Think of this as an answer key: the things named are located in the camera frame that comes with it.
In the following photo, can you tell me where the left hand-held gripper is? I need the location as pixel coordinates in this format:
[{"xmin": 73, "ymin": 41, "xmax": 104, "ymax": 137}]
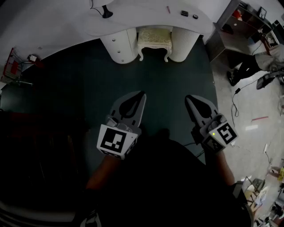
[{"xmin": 97, "ymin": 90, "xmax": 147, "ymax": 160}]

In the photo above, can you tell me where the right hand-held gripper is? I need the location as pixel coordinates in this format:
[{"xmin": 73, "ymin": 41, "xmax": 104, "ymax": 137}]
[{"xmin": 185, "ymin": 94, "xmax": 238, "ymax": 153}]

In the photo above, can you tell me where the floral cushioned white stool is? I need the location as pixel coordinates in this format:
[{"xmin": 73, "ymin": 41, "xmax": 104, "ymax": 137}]
[{"xmin": 137, "ymin": 27, "xmax": 173, "ymax": 63}]

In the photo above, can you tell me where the white vanity desk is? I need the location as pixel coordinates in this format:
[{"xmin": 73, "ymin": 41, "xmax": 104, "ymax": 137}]
[{"xmin": 85, "ymin": 0, "xmax": 215, "ymax": 65}]

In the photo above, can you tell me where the person's right forearm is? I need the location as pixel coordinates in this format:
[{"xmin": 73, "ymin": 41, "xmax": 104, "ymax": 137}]
[{"xmin": 204, "ymin": 150, "xmax": 236, "ymax": 188}]

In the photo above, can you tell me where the person's left forearm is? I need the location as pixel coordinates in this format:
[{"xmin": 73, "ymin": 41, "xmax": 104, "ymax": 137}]
[{"xmin": 85, "ymin": 153, "xmax": 122, "ymax": 192}]

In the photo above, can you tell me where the open shelf unit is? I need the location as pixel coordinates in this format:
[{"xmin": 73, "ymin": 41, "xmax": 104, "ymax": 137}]
[{"xmin": 206, "ymin": 0, "xmax": 275, "ymax": 68}]

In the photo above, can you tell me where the person's black clothing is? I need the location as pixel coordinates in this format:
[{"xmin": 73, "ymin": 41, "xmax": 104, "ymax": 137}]
[{"xmin": 75, "ymin": 128, "xmax": 252, "ymax": 227}]

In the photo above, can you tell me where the white table lamp black base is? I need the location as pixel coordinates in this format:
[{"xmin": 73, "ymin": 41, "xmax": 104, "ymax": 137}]
[{"xmin": 90, "ymin": 0, "xmax": 114, "ymax": 19}]

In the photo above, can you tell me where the red metal cart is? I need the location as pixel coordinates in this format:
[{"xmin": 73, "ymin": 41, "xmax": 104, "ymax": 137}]
[{"xmin": 0, "ymin": 47, "xmax": 34, "ymax": 86}]

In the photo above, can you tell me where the black floor cable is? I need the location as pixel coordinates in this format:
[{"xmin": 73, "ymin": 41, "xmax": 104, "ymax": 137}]
[{"xmin": 231, "ymin": 78, "xmax": 260, "ymax": 118}]

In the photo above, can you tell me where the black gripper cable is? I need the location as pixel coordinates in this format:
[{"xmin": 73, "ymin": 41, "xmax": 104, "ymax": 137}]
[{"xmin": 183, "ymin": 141, "xmax": 205, "ymax": 158}]

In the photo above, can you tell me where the black lamp cable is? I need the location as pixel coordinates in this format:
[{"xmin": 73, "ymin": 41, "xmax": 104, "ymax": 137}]
[{"xmin": 90, "ymin": 0, "xmax": 105, "ymax": 17}]

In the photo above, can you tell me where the black picture frame stand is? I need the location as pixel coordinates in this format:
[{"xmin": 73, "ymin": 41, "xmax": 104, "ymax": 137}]
[{"xmin": 258, "ymin": 6, "xmax": 268, "ymax": 19}]

